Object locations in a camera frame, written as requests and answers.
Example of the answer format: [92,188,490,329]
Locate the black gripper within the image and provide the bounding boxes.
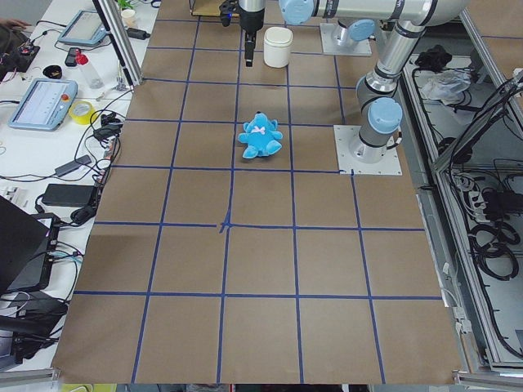
[239,0,266,67]

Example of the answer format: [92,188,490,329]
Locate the white trash can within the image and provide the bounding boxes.
[263,27,293,69]

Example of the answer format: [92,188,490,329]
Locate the blue teddy bear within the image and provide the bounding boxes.
[238,112,283,159]

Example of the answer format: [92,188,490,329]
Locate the white paper cup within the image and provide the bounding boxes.
[121,8,137,28]

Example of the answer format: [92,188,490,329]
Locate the clear bottle red cap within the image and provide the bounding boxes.
[75,50,104,89]

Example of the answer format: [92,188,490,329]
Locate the far blue teach pendant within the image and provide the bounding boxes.
[57,10,106,47]

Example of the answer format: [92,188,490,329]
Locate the blue teach pendant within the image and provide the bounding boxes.
[8,78,78,131]
[57,10,106,47]

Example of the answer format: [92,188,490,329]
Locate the yellow tape roll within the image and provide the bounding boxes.
[68,100,95,125]

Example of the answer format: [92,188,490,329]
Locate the black cloth bundle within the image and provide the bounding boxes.
[414,45,453,73]

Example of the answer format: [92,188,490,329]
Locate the black round dish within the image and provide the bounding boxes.
[42,65,63,79]

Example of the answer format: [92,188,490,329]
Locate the crumpled white cloth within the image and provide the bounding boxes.
[420,70,471,105]

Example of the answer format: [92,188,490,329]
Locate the grey usb hub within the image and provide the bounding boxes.
[55,154,92,177]

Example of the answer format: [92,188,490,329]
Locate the near blue teach pendant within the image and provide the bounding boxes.
[8,78,78,131]

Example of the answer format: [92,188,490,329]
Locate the black power adapter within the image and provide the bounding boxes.
[42,184,96,207]

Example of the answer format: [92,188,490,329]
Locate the black laptop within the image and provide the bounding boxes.
[1,198,59,294]

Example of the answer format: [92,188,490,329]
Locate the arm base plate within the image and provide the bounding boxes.
[320,20,374,56]
[333,125,402,176]

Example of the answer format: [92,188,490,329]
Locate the aluminium frame post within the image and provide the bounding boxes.
[92,0,143,87]

